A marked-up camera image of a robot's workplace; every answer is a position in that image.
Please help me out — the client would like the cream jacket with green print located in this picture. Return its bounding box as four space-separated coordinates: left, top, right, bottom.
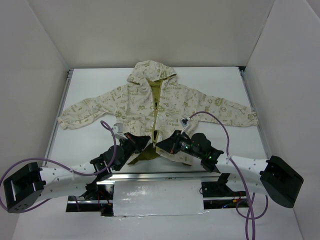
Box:
57 60 259 166

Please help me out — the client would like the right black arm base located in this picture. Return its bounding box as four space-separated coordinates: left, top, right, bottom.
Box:
199 173 246 198

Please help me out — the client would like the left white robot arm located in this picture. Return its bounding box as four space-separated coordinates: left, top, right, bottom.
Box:
3 132 151 214

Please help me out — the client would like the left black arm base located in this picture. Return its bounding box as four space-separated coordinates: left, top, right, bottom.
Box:
80 182 114 200

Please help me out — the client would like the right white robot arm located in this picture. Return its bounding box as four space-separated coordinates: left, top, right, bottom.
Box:
156 130 304 208

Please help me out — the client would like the silver foil covered panel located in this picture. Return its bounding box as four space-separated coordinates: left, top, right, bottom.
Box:
113 179 205 217

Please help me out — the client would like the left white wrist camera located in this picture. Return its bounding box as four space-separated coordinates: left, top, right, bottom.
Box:
112 122 126 140

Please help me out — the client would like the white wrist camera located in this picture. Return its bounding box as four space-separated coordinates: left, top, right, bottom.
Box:
180 117 194 133
112 122 126 140

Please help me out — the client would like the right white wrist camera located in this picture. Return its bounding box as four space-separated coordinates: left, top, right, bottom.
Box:
180 117 194 133

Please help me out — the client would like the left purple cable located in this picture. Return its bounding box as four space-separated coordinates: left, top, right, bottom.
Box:
0 120 117 213

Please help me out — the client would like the aluminium front rail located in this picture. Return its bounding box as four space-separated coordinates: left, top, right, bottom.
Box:
99 171 221 184

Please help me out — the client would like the left aluminium frame rail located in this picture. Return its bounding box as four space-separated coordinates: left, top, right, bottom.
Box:
44 69 74 159

